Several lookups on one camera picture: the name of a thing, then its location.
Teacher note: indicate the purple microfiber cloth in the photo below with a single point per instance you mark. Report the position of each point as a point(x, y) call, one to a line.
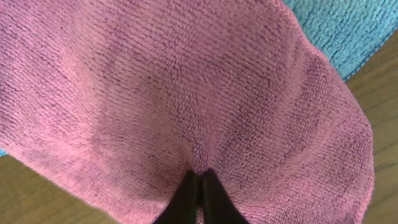
point(115, 100)

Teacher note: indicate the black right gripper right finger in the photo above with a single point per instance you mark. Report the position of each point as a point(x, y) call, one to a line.
point(217, 206)

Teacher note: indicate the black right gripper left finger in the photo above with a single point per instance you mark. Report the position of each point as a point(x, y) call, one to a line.
point(182, 208)

